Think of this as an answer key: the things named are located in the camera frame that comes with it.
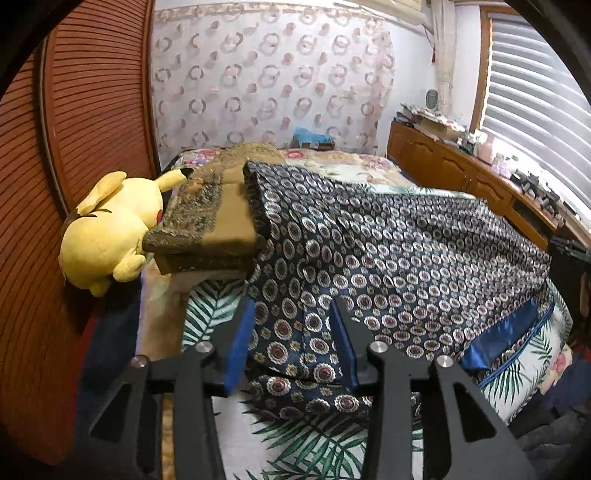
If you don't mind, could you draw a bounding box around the wooden side cabinet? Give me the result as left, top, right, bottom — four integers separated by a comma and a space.
387, 120, 591, 254

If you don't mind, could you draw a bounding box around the circle-patterned satin garment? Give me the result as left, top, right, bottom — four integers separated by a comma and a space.
240, 159, 556, 422

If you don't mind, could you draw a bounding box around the yellow plush toy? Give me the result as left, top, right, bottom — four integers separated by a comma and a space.
60, 167, 195, 297

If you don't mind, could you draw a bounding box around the tied beige curtain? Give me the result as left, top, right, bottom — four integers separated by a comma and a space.
427, 0, 459, 116

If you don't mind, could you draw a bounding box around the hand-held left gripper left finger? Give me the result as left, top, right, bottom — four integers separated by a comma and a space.
78, 300, 257, 480

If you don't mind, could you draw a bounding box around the dark cloth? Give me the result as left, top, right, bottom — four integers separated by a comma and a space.
508, 388, 591, 467

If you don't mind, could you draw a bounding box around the grey window blind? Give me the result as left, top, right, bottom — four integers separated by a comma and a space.
480, 7, 591, 232

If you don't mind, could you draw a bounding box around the blue cloth bundle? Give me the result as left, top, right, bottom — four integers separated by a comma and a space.
293, 127, 334, 150

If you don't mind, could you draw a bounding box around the floral cloth pile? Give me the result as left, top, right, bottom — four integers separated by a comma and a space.
398, 103, 468, 126

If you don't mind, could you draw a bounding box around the leaf-print bed sheet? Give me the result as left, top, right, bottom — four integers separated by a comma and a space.
182, 277, 573, 480

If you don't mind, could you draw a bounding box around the navy bed sheet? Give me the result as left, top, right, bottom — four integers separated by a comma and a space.
76, 277, 149, 418

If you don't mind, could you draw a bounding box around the folded olive-brown patterned blanket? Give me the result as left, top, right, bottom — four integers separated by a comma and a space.
142, 142, 290, 274

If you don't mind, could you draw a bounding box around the floral sheer curtain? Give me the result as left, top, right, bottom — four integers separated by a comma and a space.
150, 2, 398, 158

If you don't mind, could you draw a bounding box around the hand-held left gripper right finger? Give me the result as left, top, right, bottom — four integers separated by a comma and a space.
329, 298, 536, 480

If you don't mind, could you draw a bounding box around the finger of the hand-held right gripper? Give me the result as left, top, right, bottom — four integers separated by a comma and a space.
549, 234, 591, 278

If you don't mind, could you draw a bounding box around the pink jar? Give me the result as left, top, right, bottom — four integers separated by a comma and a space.
475, 134, 498, 163

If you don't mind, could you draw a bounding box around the wooden louvred wardrobe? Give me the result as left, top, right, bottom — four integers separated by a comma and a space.
0, 0, 162, 467

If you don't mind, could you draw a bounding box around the cardboard box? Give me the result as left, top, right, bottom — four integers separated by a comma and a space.
413, 115, 463, 140

